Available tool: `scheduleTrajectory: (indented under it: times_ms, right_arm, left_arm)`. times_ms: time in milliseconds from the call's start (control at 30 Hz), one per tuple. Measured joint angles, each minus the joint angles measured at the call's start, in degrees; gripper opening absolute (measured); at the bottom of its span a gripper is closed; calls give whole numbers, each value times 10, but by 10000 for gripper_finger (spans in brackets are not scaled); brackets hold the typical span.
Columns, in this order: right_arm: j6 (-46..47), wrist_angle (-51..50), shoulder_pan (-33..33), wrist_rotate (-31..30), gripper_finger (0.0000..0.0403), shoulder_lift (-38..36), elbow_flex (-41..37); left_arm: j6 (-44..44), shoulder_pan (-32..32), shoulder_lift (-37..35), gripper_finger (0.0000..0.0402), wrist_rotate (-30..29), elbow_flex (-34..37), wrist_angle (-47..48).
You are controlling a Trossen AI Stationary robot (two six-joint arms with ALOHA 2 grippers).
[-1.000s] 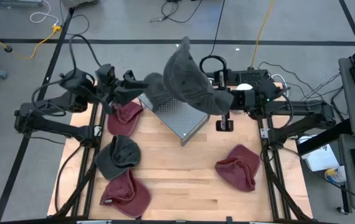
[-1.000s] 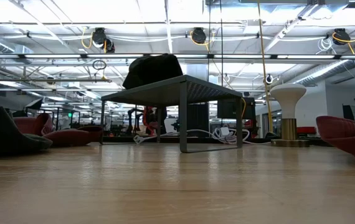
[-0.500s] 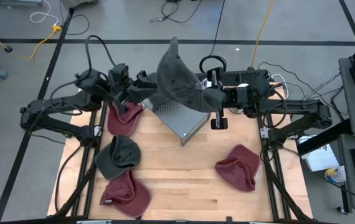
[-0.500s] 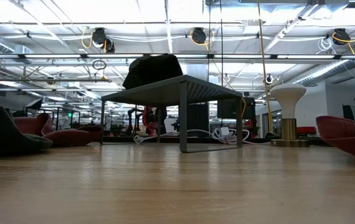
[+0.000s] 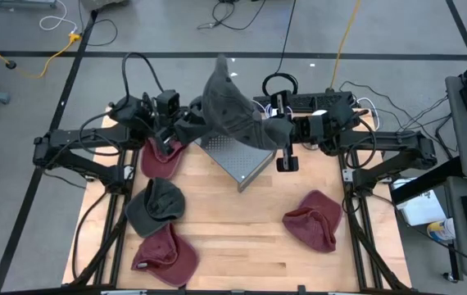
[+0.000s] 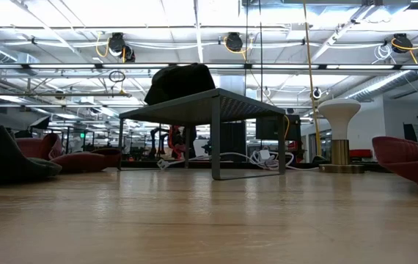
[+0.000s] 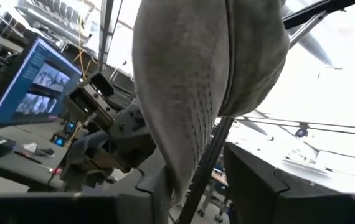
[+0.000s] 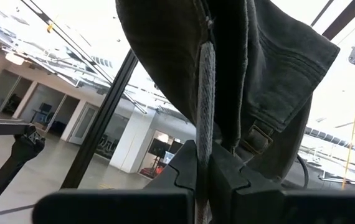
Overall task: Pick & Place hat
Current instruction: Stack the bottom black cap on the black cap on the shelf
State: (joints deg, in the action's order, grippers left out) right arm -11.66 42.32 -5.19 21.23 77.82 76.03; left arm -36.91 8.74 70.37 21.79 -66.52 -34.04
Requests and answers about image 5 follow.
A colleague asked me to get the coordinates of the yellow power cable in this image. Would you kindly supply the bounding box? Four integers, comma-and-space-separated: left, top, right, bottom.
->
0, 30, 82, 79
329, 0, 361, 92

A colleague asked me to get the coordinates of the coiled black cable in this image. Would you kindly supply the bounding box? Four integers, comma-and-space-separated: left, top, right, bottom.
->
261, 72, 299, 98

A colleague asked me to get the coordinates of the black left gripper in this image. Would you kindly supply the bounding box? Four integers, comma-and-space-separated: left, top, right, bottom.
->
145, 96, 205, 156

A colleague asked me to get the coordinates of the white floor cable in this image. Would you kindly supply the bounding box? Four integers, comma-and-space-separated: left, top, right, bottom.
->
39, 0, 79, 34

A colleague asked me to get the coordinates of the black floor cable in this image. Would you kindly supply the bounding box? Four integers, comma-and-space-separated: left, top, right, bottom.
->
196, 0, 268, 31

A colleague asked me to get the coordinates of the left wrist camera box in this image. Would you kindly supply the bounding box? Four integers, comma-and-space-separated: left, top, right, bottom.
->
154, 88, 181, 119

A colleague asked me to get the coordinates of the dark grey baseball cap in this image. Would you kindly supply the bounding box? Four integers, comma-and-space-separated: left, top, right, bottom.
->
174, 52, 296, 152
125, 177, 186, 239

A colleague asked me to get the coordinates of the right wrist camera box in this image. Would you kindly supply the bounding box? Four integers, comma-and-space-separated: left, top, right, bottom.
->
301, 114, 325, 139

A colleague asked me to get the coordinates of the maroon baseball cap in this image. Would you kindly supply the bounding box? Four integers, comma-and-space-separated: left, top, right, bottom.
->
281, 189, 343, 253
130, 223, 200, 288
140, 137, 188, 180

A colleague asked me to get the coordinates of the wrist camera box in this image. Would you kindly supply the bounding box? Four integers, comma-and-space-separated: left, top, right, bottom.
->
154, 88, 181, 119
301, 114, 325, 139

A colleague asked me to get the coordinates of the white yellow blue container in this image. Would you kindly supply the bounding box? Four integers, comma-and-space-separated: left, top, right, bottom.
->
426, 218, 456, 243

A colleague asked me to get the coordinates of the grey perforated metal shelf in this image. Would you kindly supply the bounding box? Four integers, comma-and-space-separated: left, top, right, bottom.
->
194, 134, 278, 193

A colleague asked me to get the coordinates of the black metal rig frame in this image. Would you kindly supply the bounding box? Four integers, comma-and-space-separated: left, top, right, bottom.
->
69, 138, 413, 295

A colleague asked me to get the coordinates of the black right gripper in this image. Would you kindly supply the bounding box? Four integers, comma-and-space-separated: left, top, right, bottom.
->
270, 89, 341, 173

